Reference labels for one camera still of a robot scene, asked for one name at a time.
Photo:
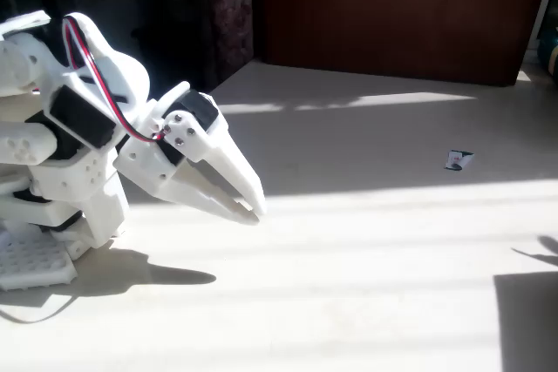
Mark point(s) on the dark floral curtain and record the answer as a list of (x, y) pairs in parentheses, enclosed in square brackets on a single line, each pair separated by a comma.
[(231, 6)]

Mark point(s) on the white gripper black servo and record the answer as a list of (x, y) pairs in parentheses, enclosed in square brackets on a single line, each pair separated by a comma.
[(150, 165)]

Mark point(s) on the green-bordered paper label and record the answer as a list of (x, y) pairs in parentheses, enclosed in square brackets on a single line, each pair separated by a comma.
[(457, 160)]

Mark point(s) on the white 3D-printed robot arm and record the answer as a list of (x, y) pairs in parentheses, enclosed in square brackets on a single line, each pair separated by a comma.
[(65, 189)]

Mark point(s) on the dark brown wooden cabinet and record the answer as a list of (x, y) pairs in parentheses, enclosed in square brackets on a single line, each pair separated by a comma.
[(392, 15)]

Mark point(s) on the teal round object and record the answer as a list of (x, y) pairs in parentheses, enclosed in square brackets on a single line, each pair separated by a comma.
[(550, 49)]

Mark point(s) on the white perforated base plate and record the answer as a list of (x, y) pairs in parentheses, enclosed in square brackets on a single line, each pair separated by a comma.
[(30, 263)]

